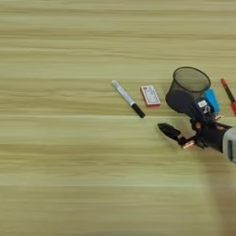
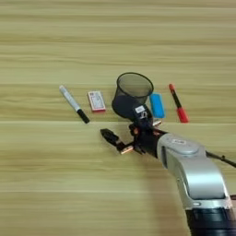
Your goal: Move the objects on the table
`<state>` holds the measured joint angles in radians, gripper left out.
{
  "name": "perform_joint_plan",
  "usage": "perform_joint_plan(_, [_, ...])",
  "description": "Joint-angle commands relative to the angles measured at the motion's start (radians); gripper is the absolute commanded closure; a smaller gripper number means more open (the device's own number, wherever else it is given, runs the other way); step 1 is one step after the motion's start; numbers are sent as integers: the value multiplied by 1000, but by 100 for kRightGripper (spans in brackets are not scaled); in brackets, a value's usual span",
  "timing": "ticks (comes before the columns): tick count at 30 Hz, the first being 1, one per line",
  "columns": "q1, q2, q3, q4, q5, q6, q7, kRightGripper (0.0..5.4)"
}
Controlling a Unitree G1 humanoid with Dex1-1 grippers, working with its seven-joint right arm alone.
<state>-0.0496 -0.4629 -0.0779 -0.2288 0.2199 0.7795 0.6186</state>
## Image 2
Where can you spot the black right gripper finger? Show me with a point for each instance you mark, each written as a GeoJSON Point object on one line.
{"type": "Point", "coordinates": [110, 136]}

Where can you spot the black box with white label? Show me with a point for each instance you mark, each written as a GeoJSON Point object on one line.
{"type": "Point", "coordinates": [143, 113]}

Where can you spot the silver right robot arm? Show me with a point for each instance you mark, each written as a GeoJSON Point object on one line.
{"type": "Point", "coordinates": [199, 181]}

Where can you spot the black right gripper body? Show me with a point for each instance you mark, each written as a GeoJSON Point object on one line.
{"type": "Point", "coordinates": [146, 138]}

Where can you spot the red and black marker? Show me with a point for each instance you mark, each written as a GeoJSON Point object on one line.
{"type": "Point", "coordinates": [178, 104]}

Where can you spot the white marker with black cap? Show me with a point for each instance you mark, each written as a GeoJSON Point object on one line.
{"type": "Point", "coordinates": [73, 103]}

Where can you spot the small red card box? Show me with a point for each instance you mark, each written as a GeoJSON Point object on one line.
{"type": "Point", "coordinates": [96, 101]}

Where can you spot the black mesh pen cup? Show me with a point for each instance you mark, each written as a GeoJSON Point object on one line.
{"type": "Point", "coordinates": [129, 92]}

